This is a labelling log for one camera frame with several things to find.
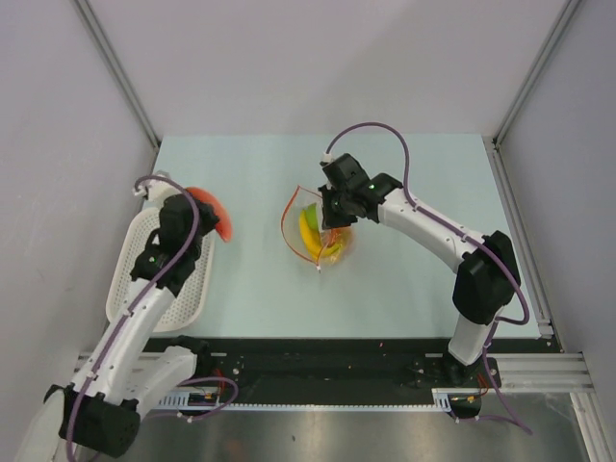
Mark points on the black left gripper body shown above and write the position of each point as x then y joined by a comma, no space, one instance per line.
207,221

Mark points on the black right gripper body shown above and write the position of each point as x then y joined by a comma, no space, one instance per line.
337,211

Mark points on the fake watermelon slice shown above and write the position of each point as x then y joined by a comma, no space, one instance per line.
224,227

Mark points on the fake orange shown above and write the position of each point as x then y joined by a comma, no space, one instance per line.
335,245

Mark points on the clear zip top bag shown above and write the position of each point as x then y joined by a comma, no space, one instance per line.
289,227

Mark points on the fake yellow banana bunch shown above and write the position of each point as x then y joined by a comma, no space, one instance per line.
311,239

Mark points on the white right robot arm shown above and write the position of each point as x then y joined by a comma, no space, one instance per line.
485,266

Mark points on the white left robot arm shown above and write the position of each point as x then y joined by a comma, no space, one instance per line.
105,401

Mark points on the fake green leaf vegetable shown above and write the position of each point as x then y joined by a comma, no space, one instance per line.
312,216

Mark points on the white perforated plastic basket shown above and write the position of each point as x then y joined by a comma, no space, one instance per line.
191,300

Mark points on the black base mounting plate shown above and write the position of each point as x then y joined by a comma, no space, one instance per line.
294,391

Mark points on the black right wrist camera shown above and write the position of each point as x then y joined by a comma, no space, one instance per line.
345,173

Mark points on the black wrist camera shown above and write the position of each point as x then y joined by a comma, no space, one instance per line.
175,219
345,173

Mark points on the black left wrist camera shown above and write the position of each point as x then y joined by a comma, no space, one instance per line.
175,219

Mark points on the white slotted cable duct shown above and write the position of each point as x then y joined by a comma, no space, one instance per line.
203,401

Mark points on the aluminium frame rail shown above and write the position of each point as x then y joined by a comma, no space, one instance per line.
555,373

